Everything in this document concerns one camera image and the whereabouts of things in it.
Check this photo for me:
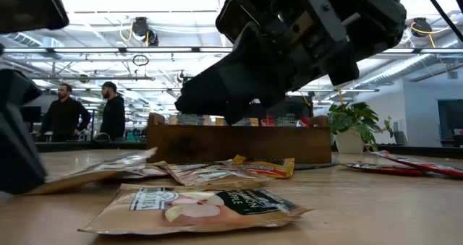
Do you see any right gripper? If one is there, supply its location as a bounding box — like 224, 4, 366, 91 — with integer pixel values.
174, 0, 348, 126

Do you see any black monitor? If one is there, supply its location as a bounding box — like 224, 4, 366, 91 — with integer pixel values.
20, 106, 42, 124

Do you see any potted green plant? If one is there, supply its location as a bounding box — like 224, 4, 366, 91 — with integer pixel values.
327, 100, 394, 155

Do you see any person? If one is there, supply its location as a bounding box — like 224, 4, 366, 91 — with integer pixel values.
32, 82, 92, 143
99, 81, 127, 142

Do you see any dark wall screen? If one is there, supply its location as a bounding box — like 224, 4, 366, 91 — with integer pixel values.
437, 99, 463, 141

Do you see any orange peach tea bag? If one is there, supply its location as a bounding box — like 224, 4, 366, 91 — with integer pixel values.
215, 116, 260, 127
231, 154, 296, 180

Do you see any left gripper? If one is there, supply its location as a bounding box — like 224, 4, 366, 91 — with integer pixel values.
0, 68, 48, 195

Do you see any black ceiling cable reel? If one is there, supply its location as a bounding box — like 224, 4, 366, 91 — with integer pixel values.
132, 16, 159, 47
410, 17, 433, 38

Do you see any wooden three-compartment tea box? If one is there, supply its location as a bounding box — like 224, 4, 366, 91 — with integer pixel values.
146, 111, 333, 165

